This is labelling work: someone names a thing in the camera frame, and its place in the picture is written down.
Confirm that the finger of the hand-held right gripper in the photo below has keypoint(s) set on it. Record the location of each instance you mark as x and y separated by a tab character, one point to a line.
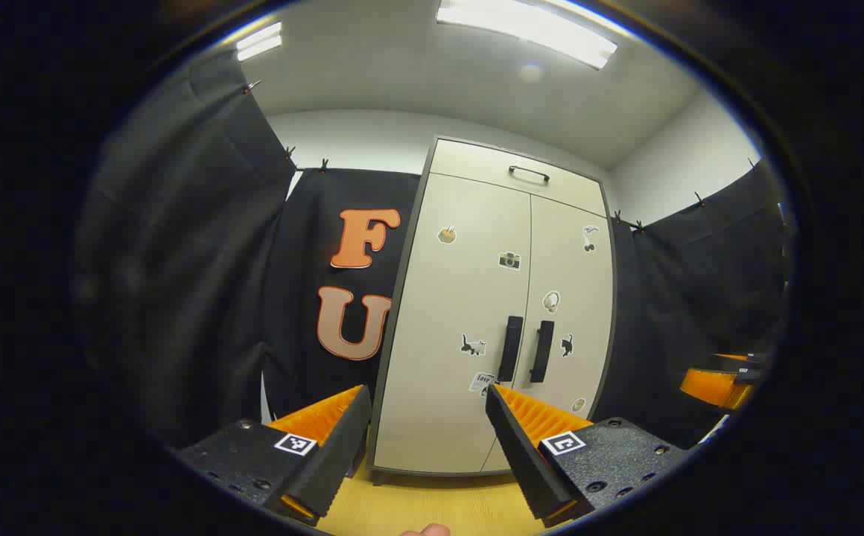
711	387

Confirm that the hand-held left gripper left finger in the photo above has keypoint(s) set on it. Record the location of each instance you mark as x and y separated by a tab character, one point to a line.
335	454

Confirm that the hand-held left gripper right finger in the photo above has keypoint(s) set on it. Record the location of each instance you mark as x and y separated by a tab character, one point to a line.
521	461

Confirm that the beige cabinet door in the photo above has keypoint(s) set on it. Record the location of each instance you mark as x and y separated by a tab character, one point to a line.
447	298
573	268

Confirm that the beige double-door shoe cabinet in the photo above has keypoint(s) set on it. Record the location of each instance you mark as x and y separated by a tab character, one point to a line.
477	165

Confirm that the beige cabinet top panel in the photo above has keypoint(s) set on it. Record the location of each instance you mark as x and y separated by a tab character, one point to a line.
469	164

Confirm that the black backdrop cloth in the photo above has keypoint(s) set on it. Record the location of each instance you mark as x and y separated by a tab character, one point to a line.
179	260
685	298

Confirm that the large ceiling light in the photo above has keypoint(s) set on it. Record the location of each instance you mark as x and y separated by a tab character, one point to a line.
529	26

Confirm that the small ceiling light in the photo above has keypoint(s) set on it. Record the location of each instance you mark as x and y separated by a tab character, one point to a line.
259	42

